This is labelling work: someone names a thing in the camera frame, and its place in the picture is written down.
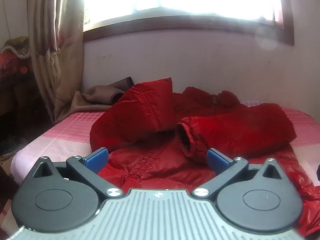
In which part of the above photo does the window with wooden frame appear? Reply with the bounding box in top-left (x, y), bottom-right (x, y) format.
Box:
top-left (79, 0), bottom-right (295, 47)

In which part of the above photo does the brown garment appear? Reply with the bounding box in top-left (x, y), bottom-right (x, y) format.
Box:
top-left (72, 77), bottom-right (135, 112)

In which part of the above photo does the beige patterned cover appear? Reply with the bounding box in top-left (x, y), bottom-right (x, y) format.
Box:
top-left (2, 36), bottom-right (31, 58)

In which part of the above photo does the pink checked bed sheet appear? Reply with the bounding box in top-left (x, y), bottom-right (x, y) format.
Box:
top-left (0, 99), bottom-right (320, 240)

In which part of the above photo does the dark furniture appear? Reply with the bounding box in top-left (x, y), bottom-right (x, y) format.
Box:
top-left (0, 73), bottom-right (55, 157)

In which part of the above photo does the red puffer jacket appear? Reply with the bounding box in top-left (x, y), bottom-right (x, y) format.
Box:
top-left (89, 77), bottom-right (320, 238)

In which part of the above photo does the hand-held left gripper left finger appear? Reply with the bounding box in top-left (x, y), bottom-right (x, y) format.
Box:
top-left (25, 148), bottom-right (125, 198)

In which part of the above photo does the red floral cloth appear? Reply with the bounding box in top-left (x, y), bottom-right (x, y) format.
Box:
top-left (0, 52), bottom-right (34, 79)

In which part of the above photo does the beige curtain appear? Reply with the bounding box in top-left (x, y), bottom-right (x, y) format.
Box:
top-left (26, 0), bottom-right (86, 123)

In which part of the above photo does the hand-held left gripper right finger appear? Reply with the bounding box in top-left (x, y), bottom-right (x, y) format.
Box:
top-left (192, 148), bottom-right (288, 198)

